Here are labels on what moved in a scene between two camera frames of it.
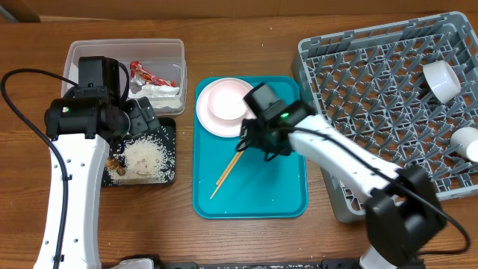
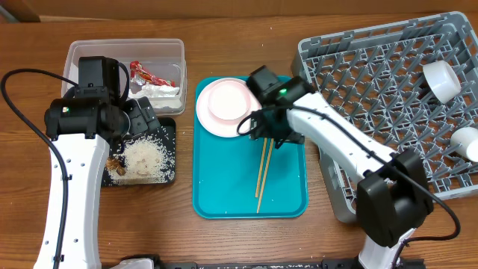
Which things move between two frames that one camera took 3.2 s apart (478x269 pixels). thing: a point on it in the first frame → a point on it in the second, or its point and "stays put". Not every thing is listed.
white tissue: x=158 y=96 stays put
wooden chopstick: x=227 y=172 → x=264 y=174
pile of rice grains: x=147 y=158 stays put
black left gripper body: x=140 y=121 stays put
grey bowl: x=442 y=80 stays put
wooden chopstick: x=227 y=168 → x=261 y=167
